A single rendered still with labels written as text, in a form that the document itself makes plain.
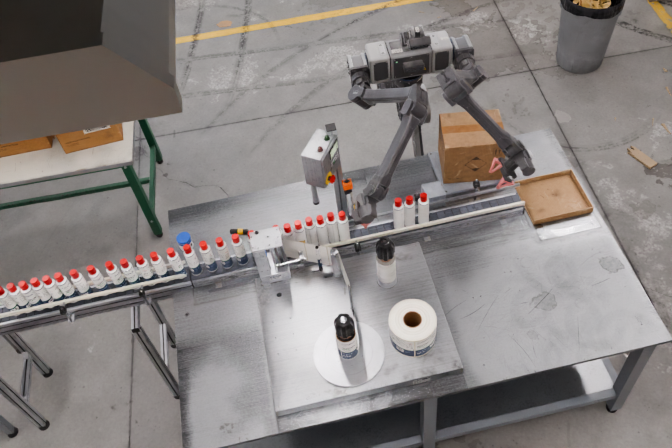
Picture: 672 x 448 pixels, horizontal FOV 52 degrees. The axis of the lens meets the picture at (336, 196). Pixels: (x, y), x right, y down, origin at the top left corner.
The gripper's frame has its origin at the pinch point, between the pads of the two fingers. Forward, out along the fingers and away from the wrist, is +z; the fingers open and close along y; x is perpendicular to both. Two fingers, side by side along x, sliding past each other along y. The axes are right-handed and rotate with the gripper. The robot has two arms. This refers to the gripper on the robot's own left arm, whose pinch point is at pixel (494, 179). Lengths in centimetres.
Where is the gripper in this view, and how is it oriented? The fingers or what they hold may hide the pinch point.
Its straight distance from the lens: 322.9
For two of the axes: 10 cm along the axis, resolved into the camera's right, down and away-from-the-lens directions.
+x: 8.2, 2.4, 5.2
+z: -5.5, 6.0, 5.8
